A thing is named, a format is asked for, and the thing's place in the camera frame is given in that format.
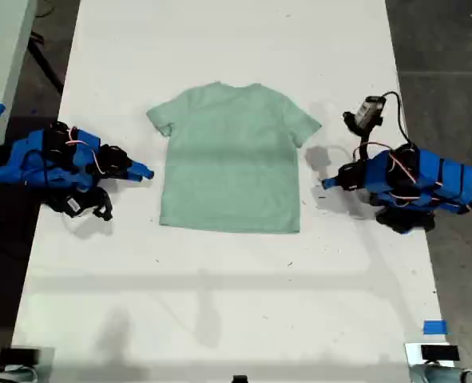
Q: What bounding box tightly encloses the pale green t-shirt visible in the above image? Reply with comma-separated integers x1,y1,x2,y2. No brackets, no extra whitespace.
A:
145,81,323,235

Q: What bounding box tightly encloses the black slanted bar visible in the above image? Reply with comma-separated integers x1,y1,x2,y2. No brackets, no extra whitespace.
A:
26,34,65,95

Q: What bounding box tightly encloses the pale side table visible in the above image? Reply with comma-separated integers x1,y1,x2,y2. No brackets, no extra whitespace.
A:
0,0,38,236

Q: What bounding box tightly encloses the short blue tape strip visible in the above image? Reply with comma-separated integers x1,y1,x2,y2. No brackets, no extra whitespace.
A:
422,319,449,336

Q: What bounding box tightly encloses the small black box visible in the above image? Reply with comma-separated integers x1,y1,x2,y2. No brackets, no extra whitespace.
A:
0,347,42,366
420,345,461,364

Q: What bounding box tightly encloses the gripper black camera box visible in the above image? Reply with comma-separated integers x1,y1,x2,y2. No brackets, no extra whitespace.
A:
353,94,385,131
58,194,85,219

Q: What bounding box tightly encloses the camera black cable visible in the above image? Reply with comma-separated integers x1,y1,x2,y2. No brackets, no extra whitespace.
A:
380,90,414,147

